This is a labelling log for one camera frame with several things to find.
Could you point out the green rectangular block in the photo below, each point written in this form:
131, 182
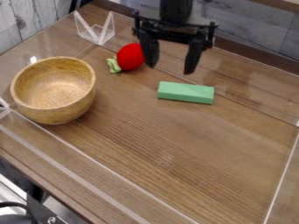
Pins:
186, 92

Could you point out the red plush strawberry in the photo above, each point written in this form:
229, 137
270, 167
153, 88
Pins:
129, 59

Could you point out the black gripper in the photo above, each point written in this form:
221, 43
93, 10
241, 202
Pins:
171, 26

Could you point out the wooden bowl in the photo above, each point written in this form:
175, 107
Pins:
54, 90

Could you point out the clear acrylic corner bracket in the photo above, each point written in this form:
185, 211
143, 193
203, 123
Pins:
95, 33

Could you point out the black metal table leg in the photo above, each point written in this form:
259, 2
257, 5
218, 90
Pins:
42, 214

